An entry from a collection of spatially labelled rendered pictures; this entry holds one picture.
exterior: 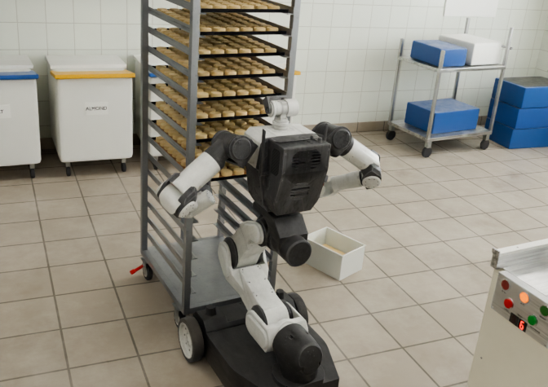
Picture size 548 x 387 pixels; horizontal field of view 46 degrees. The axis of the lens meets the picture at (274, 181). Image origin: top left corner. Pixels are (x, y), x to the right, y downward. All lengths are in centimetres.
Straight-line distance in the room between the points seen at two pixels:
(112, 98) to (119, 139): 31
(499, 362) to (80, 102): 333
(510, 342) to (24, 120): 349
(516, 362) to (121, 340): 173
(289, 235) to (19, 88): 268
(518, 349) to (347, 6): 420
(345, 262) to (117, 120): 204
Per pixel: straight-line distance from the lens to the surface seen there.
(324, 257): 372
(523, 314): 223
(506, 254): 227
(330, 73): 605
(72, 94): 471
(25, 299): 351
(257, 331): 271
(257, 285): 284
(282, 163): 230
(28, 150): 482
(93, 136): 482
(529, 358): 231
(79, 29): 530
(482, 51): 606
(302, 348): 256
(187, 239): 290
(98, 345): 314
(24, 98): 471
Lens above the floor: 185
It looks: 22 degrees down
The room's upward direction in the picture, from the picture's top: 5 degrees clockwise
